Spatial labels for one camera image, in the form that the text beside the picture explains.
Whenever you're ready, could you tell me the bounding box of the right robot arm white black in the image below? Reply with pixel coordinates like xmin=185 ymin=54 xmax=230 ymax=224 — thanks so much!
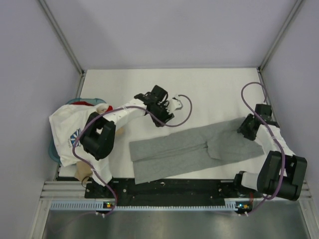
xmin=232 ymin=104 xmax=308 ymax=201

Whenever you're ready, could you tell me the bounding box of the left aluminium frame post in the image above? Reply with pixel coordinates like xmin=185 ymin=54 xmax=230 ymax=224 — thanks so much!
xmin=37 ymin=0 xmax=87 ymax=75

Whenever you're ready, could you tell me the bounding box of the aluminium frame front rail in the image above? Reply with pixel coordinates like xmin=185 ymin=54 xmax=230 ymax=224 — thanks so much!
xmin=39 ymin=181 xmax=314 ymax=201

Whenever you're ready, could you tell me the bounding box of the aluminium frame post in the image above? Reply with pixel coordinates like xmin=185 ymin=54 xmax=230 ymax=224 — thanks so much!
xmin=37 ymin=0 xmax=87 ymax=75
xmin=258 ymin=0 xmax=306 ymax=72

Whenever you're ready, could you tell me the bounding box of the grey t-shirt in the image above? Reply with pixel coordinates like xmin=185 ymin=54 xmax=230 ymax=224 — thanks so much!
xmin=129 ymin=118 xmax=264 ymax=184

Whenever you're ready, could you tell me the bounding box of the right aluminium frame post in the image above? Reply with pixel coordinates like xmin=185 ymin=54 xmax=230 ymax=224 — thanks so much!
xmin=258 ymin=0 xmax=306 ymax=72

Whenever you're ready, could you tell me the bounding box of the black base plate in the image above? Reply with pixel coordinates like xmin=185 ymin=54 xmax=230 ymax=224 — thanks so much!
xmin=84 ymin=178 xmax=261 ymax=207

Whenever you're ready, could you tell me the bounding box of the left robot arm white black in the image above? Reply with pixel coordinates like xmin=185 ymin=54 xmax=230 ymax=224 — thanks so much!
xmin=72 ymin=85 xmax=182 ymax=198

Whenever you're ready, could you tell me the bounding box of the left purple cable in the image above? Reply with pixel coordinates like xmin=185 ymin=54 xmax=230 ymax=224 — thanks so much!
xmin=71 ymin=94 xmax=193 ymax=217

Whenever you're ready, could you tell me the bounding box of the teal plastic basket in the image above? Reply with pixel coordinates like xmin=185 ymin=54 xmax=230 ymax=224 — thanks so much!
xmin=48 ymin=98 xmax=106 ymax=164

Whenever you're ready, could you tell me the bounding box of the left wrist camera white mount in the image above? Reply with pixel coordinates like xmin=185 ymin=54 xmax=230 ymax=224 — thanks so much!
xmin=166 ymin=95 xmax=183 ymax=114

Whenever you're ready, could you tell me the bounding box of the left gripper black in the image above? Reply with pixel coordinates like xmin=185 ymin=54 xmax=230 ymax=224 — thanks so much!
xmin=150 ymin=101 xmax=174 ymax=127

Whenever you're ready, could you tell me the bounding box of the white t-shirt with flower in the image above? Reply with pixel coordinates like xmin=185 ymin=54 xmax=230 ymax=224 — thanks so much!
xmin=49 ymin=104 xmax=112 ymax=185

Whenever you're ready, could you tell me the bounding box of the grey slotted cable duct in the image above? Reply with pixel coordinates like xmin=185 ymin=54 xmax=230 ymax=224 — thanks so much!
xmin=50 ymin=201 xmax=251 ymax=212

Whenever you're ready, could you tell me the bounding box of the red t-shirt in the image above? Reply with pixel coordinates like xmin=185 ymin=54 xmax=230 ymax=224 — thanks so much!
xmin=71 ymin=101 xmax=113 ymax=114

